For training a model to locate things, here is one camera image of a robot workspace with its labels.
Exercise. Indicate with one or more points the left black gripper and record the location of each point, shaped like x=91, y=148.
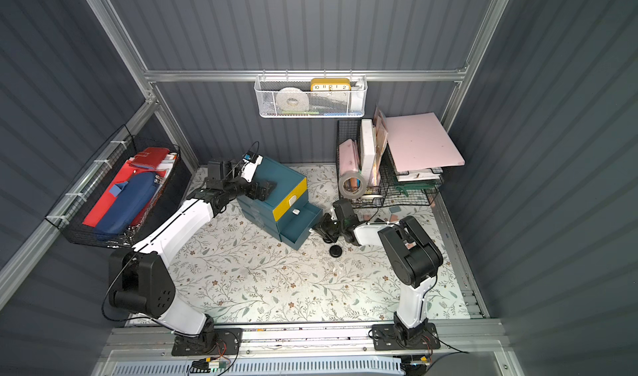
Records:
x=257, y=190

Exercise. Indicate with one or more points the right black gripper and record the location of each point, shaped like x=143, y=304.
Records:
x=331, y=227

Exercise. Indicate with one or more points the black earphone case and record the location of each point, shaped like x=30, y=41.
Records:
x=335, y=251

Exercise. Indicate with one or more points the teal drawer cabinet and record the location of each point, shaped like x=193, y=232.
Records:
x=260, y=212

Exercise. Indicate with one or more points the teal bottom drawer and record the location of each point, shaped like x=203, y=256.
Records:
x=297, y=231

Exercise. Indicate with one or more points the yellow top drawer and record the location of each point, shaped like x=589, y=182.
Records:
x=289, y=200

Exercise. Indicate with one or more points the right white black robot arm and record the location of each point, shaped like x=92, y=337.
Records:
x=413, y=256

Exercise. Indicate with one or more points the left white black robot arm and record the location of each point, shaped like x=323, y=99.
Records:
x=140, y=282

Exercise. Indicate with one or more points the clear packing tape roll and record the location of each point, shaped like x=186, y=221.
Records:
x=352, y=185

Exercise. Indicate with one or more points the pink pouch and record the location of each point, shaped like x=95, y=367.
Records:
x=348, y=158

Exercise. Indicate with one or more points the white tape roll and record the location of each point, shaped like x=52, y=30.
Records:
x=292, y=100

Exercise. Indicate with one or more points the white design book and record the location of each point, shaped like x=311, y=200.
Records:
x=367, y=149

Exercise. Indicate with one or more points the red folder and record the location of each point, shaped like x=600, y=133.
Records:
x=154, y=159

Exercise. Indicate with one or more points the yellow clock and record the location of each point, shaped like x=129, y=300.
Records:
x=330, y=85

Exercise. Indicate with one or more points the pink foam board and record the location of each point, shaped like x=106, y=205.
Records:
x=419, y=141

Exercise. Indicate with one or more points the blue zip pouch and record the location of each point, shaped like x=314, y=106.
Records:
x=130, y=201

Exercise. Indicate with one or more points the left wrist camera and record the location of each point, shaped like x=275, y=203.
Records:
x=250, y=162

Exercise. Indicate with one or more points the black wire desk organizer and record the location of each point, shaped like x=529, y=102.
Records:
x=390, y=191

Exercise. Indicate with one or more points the white wire wall basket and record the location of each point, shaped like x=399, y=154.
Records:
x=349, y=104

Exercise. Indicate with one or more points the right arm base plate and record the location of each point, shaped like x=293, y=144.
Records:
x=387, y=337

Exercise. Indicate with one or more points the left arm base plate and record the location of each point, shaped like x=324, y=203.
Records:
x=224, y=341

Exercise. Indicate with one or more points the black wire side basket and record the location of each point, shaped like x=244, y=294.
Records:
x=67, y=216

